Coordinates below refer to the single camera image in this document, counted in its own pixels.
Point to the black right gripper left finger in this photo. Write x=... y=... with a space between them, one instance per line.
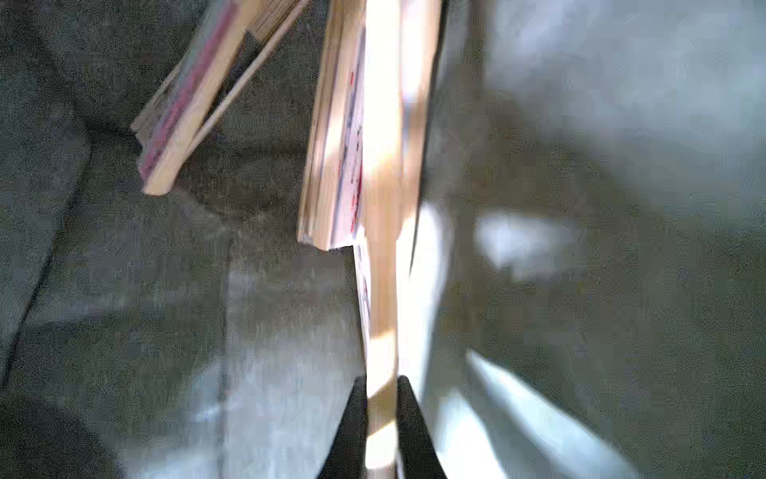
x=346 y=457

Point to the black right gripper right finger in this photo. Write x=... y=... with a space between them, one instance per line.
x=418 y=456

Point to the green canvas tote bag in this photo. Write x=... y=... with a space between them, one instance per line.
x=588 y=282

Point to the red blossom white folding fan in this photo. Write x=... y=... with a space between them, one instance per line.
x=362 y=179

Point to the pink striped folding fan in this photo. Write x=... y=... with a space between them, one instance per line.
x=187 y=105

